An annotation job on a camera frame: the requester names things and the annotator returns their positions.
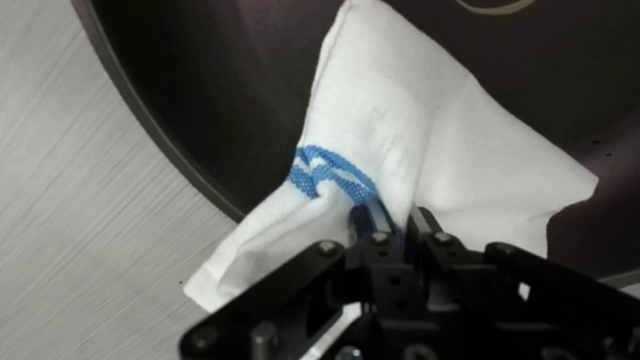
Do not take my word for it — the white cloth with blue stripes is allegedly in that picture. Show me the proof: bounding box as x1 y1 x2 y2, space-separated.
181 0 599 316

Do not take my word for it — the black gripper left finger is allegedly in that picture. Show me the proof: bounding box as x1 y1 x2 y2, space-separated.
178 204 405 360

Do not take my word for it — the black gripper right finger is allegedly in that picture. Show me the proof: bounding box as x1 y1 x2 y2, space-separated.
403 207 640 360

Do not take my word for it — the black frying pan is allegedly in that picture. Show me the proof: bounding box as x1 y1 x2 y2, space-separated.
67 0 640 289

